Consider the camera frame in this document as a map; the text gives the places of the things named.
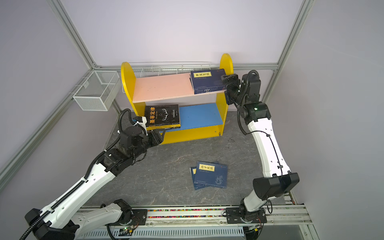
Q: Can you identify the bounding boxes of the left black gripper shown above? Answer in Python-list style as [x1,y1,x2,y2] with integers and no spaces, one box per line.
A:
[130,128,166,161]

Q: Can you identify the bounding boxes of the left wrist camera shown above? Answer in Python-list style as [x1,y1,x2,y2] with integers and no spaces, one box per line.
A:
[133,116,147,134]

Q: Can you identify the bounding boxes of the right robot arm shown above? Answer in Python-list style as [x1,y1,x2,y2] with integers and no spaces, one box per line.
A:
[221,70,300,224]

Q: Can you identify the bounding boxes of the white wire rack basket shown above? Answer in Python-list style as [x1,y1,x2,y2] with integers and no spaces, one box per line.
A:
[130,62,215,78]

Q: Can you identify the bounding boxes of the white vented cable duct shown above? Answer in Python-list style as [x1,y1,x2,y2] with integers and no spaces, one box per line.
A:
[76,226,245,240]

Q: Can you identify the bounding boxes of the white mesh box basket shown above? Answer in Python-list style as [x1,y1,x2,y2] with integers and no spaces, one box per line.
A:
[73,71,121,112]

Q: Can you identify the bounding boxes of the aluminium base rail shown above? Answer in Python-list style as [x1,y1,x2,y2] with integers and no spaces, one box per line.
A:
[58,204,313,229]

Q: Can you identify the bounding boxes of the navy book large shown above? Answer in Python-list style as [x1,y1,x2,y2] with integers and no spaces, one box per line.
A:
[190,69,226,91]

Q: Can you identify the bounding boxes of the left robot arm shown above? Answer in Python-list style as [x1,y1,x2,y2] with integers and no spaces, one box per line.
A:
[21,125,166,240]

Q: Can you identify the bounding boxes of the yellow bookshelf pink blue shelves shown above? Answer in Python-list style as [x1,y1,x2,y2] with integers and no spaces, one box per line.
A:
[121,62,228,144]

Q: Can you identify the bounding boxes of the yellow cartoon boy book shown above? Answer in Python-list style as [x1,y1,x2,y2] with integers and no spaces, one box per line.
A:
[146,124,181,131]

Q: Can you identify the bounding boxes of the black yellow title book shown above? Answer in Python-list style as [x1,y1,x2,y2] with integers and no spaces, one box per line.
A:
[145,105,181,125]

